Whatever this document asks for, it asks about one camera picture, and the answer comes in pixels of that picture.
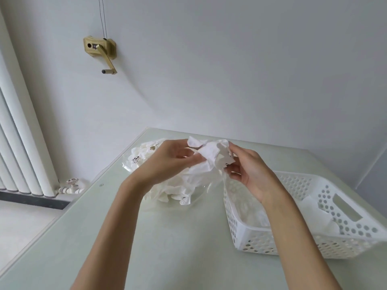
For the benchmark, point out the person's right hand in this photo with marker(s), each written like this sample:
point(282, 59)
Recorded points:
point(257, 178)

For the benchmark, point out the person's left hand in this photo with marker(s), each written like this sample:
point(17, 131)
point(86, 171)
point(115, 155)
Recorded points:
point(163, 166)

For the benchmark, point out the clear bear-print plastic bag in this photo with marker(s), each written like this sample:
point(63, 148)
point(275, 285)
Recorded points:
point(134, 161)

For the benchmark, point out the white cotton glove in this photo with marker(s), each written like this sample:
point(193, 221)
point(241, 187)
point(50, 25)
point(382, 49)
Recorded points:
point(211, 154)

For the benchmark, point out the white perforated plastic basket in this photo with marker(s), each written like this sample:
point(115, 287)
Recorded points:
point(239, 237)

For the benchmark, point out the stack of white gloves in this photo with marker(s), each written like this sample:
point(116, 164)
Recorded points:
point(314, 214)

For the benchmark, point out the person's left forearm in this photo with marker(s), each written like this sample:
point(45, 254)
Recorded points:
point(109, 244)

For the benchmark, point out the person's right forearm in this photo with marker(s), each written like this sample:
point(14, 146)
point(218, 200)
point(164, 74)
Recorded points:
point(299, 253)

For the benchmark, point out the white radiator valve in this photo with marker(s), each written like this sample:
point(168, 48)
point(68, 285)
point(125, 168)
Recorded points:
point(71, 187)

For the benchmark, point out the white column radiator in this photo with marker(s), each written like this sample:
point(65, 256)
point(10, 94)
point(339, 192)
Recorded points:
point(21, 141)

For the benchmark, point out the brass wall crank winch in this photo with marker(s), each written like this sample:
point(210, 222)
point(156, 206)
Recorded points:
point(110, 48)

